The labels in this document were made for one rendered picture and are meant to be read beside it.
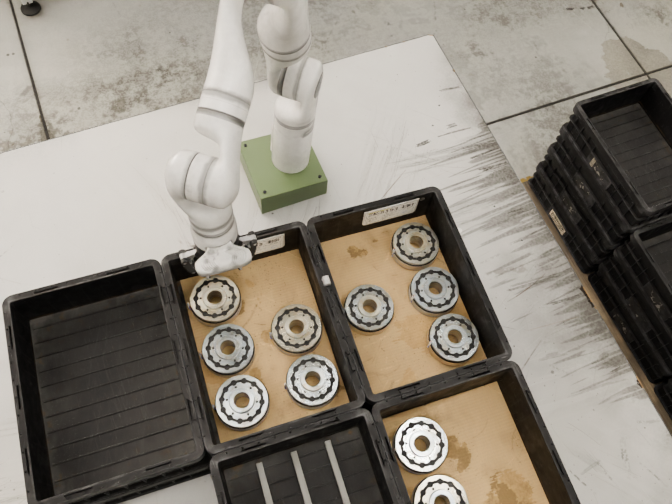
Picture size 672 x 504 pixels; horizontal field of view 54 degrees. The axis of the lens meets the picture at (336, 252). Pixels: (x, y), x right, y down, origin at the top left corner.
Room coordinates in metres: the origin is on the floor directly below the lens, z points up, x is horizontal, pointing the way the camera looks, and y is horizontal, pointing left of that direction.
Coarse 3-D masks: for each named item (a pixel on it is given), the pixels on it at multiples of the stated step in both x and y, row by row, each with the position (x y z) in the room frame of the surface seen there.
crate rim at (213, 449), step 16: (288, 224) 0.61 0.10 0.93; (304, 224) 0.62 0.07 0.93; (304, 240) 0.58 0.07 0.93; (176, 256) 0.51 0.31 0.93; (320, 272) 0.52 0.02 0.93; (320, 288) 0.48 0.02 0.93; (176, 304) 0.41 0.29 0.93; (176, 320) 0.38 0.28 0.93; (336, 320) 0.42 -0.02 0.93; (336, 336) 0.39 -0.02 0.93; (192, 368) 0.29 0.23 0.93; (352, 368) 0.33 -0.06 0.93; (192, 384) 0.26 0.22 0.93; (320, 416) 0.24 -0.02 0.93; (208, 432) 0.18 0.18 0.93; (256, 432) 0.19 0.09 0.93; (272, 432) 0.20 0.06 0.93; (208, 448) 0.15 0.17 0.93; (224, 448) 0.16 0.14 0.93
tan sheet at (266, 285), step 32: (288, 256) 0.59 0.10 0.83; (192, 288) 0.48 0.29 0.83; (256, 288) 0.50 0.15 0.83; (288, 288) 0.51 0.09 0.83; (192, 320) 0.41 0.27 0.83; (256, 320) 0.43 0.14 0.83; (224, 352) 0.36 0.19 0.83; (256, 352) 0.37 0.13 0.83; (320, 352) 0.39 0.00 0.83; (288, 416) 0.25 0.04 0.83
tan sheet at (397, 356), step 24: (336, 240) 0.64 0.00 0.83; (360, 240) 0.65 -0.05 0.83; (384, 240) 0.66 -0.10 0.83; (336, 264) 0.58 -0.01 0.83; (360, 264) 0.59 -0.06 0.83; (384, 264) 0.60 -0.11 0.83; (432, 264) 0.62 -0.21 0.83; (336, 288) 0.53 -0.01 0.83; (384, 288) 0.55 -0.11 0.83; (408, 288) 0.55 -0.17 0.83; (432, 288) 0.56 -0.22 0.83; (408, 312) 0.50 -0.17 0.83; (456, 312) 0.52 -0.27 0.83; (360, 336) 0.43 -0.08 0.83; (384, 336) 0.44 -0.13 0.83; (408, 336) 0.45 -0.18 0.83; (384, 360) 0.39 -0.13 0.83; (408, 360) 0.40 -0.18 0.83; (432, 360) 0.40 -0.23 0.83; (480, 360) 0.42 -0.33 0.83; (384, 384) 0.34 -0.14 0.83
